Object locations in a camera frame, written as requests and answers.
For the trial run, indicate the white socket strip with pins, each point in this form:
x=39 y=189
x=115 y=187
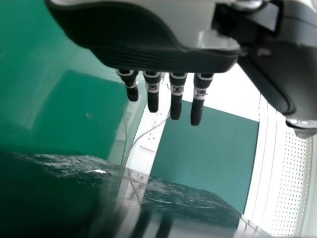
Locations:
x=151 y=138
x=126 y=121

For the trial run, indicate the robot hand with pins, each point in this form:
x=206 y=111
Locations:
x=138 y=32

